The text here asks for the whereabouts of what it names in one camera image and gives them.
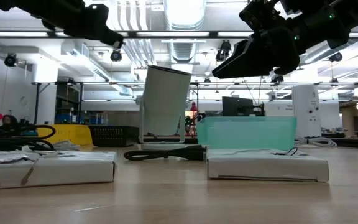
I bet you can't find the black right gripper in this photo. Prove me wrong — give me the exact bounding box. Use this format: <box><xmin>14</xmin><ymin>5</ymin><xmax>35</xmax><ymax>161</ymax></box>
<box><xmin>211</xmin><ymin>18</ymin><xmax>310</xmax><ymax>79</ymax></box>

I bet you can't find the clear round bowl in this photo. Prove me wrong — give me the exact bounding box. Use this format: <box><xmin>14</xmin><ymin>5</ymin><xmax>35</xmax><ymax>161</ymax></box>
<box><xmin>138</xmin><ymin>64</ymin><xmax>193</xmax><ymax>151</ymax></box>

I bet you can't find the black ceiling spotlight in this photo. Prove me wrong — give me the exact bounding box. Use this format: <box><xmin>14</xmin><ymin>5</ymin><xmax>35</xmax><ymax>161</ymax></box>
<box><xmin>109</xmin><ymin>49</ymin><xmax>123</xmax><ymax>63</ymax></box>
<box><xmin>328</xmin><ymin>52</ymin><xmax>344</xmax><ymax>63</ymax></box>
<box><xmin>270</xmin><ymin>74</ymin><xmax>285</xmax><ymax>85</ymax></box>
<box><xmin>4</xmin><ymin>53</ymin><xmax>19</xmax><ymax>68</ymax></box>
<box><xmin>214</xmin><ymin>39</ymin><xmax>232</xmax><ymax>63</ymax></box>

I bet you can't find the yellow plastic bin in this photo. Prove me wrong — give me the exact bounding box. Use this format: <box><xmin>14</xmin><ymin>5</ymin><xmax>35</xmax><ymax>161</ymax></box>
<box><xmin>37</xmin><ymin>124</ymin><xmax>94</xmax><ymax>147</ymax></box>

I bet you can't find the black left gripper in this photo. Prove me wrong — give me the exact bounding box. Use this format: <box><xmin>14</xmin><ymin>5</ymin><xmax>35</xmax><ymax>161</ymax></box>
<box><xmin>63</xmin><ymin>3</ymin><xmax>124</xmax><ymax>49</ymax></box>

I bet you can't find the white cable bundle black tie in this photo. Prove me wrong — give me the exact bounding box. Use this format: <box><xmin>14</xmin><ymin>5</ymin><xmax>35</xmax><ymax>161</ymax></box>
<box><xmin>294</xmin><ymin>135</ymin><xmax>338</xmax><ymax>148</ymax></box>

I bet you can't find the white instruction booklet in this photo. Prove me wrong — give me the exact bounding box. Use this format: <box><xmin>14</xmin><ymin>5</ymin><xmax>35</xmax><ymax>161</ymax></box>
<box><xmin>206</xmin><ymin>148</ymin><xmax>330</xmax><ymax>183</ymax></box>
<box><xmin>0</xmin><ymin>151</ymin><xmax>117</xmax><ymax>190</ymax></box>

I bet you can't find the black aluminium rig frame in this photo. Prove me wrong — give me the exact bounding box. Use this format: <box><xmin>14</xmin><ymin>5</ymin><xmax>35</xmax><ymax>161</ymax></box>
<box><xmin>0</xmin><ymin>30</ymin><xmax>358</xmax><ymax>149</ymax></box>

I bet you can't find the plain black cable bundle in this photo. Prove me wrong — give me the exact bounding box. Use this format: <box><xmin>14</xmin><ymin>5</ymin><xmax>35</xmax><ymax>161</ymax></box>
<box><xmin>123</xmin><ymin>145</ymin><xmax>208</xmax><ymax>162</ymax></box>

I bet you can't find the black desktop monitor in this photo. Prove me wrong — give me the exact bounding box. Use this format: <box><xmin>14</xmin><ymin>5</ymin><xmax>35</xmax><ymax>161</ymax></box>
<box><xmin>221</xmin><ymin>96</ymin><xmax>265</xmax><ymax>118</ymax></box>

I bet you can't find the black mesh basket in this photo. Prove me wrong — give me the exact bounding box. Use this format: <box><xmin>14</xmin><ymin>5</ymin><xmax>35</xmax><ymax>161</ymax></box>
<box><xmin>88</xmin><ymin>125</ymin><xmax>140</xmax><ymax>148</ymax></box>

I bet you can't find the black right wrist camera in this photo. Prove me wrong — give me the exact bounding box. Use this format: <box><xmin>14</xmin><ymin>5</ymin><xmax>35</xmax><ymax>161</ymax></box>
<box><xmin>239</xmin><ymin>0</ymin><xmax>287</xmax><ymax>32</ymax></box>

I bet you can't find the green translucent plastic bin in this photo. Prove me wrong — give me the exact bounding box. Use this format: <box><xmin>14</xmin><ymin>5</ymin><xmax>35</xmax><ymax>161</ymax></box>
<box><xmin>196</xmin><ymin>116</ymin><xmax>298</xmax><ymax>152</ymax></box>

